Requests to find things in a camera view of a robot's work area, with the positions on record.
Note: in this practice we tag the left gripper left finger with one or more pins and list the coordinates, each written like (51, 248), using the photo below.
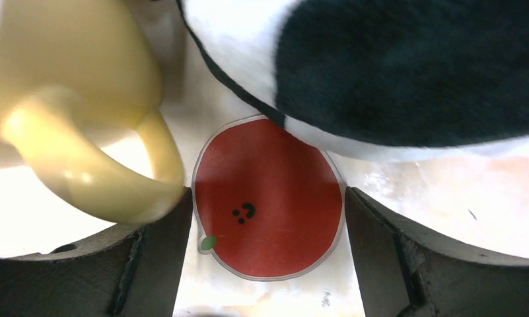
(121, 271)

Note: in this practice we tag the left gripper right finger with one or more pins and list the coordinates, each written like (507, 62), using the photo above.
(407, 269)

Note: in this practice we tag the red apple coaster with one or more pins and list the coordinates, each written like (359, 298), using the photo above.
(269, 207)

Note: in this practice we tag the black white checkered pillow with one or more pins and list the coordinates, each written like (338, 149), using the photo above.
(384, 81)

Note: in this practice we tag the yellow ceramic mug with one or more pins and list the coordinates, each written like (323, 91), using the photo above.
(68, 63)

